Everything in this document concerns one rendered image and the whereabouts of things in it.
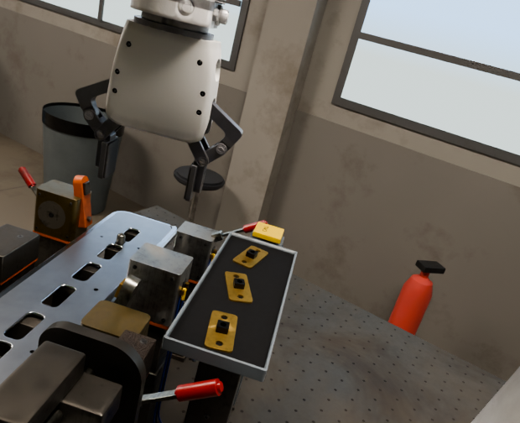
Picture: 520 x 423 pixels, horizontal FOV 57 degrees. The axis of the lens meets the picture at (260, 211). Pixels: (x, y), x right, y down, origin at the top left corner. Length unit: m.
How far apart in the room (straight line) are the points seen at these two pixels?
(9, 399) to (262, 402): 0.85
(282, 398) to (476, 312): 1.86
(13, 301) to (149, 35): 0.63
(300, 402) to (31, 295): 0.71
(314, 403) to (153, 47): 1.06
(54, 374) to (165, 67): 0.32
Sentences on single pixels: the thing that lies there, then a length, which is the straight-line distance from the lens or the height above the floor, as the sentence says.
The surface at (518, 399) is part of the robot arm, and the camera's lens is 0.32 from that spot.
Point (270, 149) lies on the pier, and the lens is 3.00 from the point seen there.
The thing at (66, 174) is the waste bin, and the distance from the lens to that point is 3.47.
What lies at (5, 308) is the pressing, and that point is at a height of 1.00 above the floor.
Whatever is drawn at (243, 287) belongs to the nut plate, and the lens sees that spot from 0.78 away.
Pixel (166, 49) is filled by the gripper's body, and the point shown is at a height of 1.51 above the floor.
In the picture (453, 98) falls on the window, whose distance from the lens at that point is 2.77.
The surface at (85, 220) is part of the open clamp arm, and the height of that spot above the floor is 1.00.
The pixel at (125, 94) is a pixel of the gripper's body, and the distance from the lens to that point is 0.49.
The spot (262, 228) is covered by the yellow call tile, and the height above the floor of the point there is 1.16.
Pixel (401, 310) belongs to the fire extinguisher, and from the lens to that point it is 2.63.
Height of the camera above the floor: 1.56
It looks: 21 degrees down
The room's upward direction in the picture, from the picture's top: 15 degrees clockwise
